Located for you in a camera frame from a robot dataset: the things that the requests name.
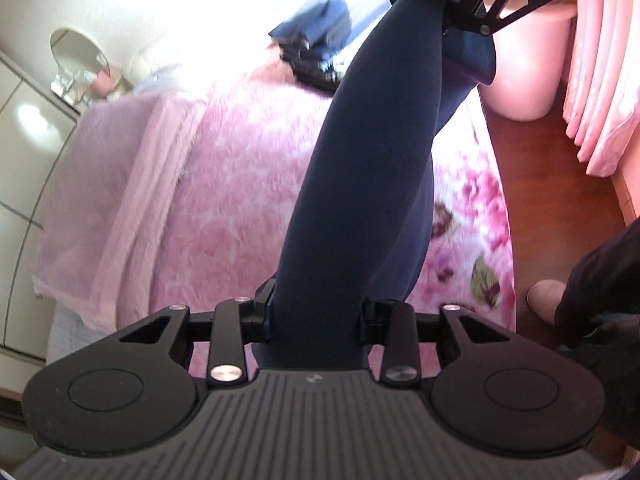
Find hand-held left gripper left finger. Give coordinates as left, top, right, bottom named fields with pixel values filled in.
left=117, top=272, right=279, bottom=388

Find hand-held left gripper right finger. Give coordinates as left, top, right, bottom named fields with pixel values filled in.
left=357, top=297, right=516, bottom=386

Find blue garment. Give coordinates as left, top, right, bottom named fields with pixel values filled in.
left=269, top=0, right=353, bottom=61

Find navy pants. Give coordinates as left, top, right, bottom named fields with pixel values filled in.
left=250, top=0, right=498, bottom=373

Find pink curtain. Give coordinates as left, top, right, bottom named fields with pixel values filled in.
left=562, top=0, right=640, bottom=179

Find pink floral blanket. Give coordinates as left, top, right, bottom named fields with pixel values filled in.
left=115, top=57, right=517, bottom=381

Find dark folded garment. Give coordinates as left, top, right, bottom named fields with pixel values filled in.
left=277, top=42, right=351, bottom=94

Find person's bare foot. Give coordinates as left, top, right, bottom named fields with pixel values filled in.
left=527, top=280, right=569, bottom=324

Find white mattress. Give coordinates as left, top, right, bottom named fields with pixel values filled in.
left=46, top=305, right=121, bottom=367

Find light pink fleece blanket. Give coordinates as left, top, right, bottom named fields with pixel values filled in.
left=32, top=91, right=207, bottom=332

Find small pink container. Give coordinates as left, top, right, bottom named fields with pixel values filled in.
left=90, top=66, right=126, bottom=97

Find white glossy cabinet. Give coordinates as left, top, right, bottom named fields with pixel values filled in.
left=0, top=50, right=83, bottom=396

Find round table mirror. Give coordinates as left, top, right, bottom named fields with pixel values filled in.
left=49, top=27, right=112, bottom=88

